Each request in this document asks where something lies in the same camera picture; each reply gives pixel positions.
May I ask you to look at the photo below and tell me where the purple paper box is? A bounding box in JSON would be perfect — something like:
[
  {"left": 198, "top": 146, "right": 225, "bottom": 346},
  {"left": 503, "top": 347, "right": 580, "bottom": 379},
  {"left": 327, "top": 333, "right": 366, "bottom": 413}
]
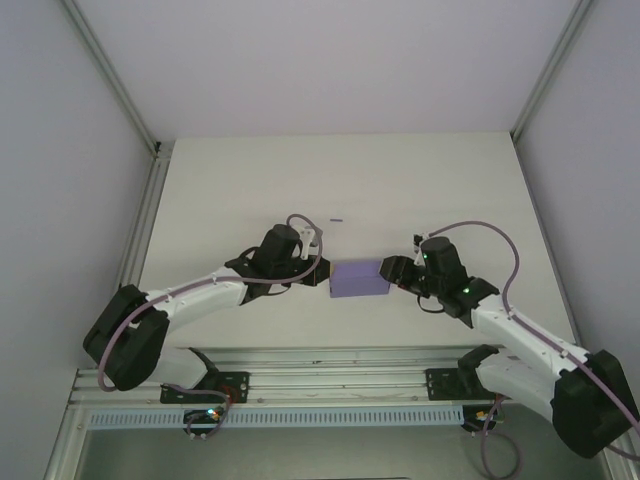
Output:
[{"left": 328, "top": 257, "right": 392, "bottom": 300}]

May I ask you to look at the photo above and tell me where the small circuit board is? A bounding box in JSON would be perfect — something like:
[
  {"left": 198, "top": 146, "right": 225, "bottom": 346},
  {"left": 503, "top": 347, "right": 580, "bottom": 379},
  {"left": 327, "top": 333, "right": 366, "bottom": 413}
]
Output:
[
  {"left": 462, "top": 404, "right": 501, "bottom": 434},
  {"left": 183, "top": 407, "right": 226, "bottom": 426}
]

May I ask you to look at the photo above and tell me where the grey metal sheet panel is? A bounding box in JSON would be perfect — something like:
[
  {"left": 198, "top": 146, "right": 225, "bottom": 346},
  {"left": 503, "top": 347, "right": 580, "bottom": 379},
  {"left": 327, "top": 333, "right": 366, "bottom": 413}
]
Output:
[{"left": 44, "top": 399, "right": 640, "bottom": 480}]

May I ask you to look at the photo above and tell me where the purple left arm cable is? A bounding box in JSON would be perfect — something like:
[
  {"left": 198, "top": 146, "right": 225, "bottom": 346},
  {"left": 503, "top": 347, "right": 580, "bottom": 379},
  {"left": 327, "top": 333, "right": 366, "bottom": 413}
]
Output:
[{"left": 97, "top": 213, "right": 324, "bottom": 441}]

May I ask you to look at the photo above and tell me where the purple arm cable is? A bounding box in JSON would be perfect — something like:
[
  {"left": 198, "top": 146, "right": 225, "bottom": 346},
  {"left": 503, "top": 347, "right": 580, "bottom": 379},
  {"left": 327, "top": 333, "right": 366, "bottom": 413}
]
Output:
[
  {"left": 97, "top": 213, "right": 324, "bottom": 441},
  {"left": 427, "top": 219, "right": 640, "bottom": 476}
]

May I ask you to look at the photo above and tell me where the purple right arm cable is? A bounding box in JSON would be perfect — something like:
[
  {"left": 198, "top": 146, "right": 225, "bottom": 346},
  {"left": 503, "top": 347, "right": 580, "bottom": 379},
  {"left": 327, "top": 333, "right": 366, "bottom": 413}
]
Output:
[{"left": 427, "top": 219, "right": 640, "bottom": 476}]

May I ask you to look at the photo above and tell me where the aluminium rail frame beam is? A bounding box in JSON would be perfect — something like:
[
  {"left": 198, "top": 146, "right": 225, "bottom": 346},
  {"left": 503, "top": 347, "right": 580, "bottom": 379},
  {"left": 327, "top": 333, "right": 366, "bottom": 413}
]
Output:
[{"left": 69, "top": 344, "right": 614, "bottom": 407}]

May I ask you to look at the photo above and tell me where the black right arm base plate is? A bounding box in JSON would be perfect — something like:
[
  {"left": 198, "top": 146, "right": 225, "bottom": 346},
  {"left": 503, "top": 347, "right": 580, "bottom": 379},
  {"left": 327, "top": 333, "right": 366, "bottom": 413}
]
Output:
[{"left": 424, "top": 367, "right": 519, "bottom": 402}]

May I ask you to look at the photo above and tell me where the aluminium side rail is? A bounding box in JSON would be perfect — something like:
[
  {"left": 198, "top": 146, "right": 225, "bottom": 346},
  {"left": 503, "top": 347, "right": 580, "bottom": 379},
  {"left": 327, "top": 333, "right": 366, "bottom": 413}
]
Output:
[
  {"left": 102, "top": 142, "right": 174, "bottom": 369},
  {"left": 509, "top": 130, "right": 589, "bottom": 361}
]

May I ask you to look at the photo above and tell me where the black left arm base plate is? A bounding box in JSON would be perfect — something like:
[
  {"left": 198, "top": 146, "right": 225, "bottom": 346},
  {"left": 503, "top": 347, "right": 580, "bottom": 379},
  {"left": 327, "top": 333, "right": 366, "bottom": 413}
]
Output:
[{"left": 159, "top": 370, "right": 251, "bottom": 405}]

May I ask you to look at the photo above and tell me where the slotted light blue cable duct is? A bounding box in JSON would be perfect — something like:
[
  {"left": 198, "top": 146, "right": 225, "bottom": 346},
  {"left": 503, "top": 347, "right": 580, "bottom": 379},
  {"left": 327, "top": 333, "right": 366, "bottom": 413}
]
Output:
[{"left": 87, "top": 403, "right": 464, "bottom": 430}]

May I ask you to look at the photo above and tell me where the aluminium corner post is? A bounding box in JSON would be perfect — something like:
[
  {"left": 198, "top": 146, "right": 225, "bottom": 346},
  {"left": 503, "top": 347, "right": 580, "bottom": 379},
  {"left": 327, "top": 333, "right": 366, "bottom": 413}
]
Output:
[
  {"left": 509, "top": 0, "right": 596, "bottom": 144},
  {"left": 62, "top": 0, "right": 164, "bottom": 156}
]

